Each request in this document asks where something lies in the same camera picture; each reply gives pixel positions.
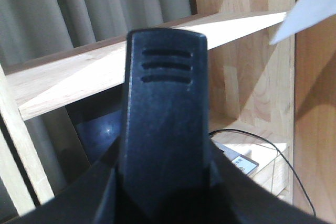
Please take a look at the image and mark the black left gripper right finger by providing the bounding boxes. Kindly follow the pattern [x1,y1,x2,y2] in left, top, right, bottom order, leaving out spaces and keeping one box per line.
[206,141,324,223]

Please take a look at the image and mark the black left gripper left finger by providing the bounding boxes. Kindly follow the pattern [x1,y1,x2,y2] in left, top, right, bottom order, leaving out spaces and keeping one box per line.
[8,145,119,223]

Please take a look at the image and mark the wooden shelf unit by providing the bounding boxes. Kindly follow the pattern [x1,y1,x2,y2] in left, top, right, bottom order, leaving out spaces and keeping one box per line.
[1,0,335,222]

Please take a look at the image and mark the white paper sheets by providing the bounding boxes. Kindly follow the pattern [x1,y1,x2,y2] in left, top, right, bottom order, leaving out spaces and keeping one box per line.
[270,0,335,45]

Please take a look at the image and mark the black cable right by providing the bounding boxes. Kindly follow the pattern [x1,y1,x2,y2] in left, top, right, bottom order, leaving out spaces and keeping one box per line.
[208,129,317,217]

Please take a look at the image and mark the white label sticker right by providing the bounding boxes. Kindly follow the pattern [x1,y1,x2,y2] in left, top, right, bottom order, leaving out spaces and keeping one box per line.
[232,156,259,175]

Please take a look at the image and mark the grey curtain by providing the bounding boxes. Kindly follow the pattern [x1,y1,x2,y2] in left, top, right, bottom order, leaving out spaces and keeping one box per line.
[0,0,198,209]

